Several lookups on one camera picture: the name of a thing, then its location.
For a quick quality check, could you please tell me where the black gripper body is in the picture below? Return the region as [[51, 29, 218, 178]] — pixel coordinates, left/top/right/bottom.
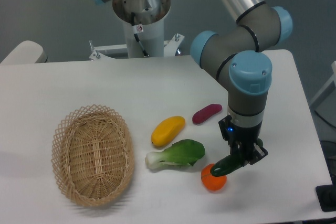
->
[[218, 115, 262, 148]]

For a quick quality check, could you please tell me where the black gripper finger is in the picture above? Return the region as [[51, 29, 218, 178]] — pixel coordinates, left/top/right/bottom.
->
[[230, 145, 245, 162], [243, 143, 268, 166]]

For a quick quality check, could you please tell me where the green cucumber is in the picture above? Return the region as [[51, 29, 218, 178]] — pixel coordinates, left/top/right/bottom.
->
[[211, 138, 263, 177]]

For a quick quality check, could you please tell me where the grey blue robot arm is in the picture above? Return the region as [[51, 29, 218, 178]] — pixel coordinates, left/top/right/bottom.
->
[[94, 0, 292, 176]]

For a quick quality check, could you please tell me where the purple sweet potato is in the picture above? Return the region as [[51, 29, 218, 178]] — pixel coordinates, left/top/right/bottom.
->
[[192, 104, 223, 125]]

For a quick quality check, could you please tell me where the orange toy fruit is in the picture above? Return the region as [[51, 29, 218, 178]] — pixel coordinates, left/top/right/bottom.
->
[[201, 163, 227, 191]]

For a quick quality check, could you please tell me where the green bok choy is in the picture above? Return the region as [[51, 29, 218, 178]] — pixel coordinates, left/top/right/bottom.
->
[[145, 139, 205, 169]]

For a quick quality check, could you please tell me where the yellow mango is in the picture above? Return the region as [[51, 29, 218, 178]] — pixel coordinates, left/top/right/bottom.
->
[[151, 116, 186, 147]]

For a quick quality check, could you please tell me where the black device at edge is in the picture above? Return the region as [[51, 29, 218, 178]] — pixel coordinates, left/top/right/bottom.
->
[[316, 185, 335, 212]]

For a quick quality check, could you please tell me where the white furniture leg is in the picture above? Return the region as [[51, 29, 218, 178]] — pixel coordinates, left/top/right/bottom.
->
[[308, 61, 335, 108]]

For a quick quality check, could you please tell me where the woven wicker basket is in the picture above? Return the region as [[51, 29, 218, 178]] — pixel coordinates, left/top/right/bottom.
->
[[51, 104, 134, 207]]

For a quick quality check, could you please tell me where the white chair armrest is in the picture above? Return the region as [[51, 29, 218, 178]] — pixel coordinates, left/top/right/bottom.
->
[[1, 40, 48, 66]]

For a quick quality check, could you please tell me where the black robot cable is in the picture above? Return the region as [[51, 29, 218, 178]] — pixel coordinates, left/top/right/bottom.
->
[[130, 12, 150, 58]]

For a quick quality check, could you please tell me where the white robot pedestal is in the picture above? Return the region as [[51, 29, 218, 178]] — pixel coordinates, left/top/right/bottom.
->
[[89, 0, 184, 60]]

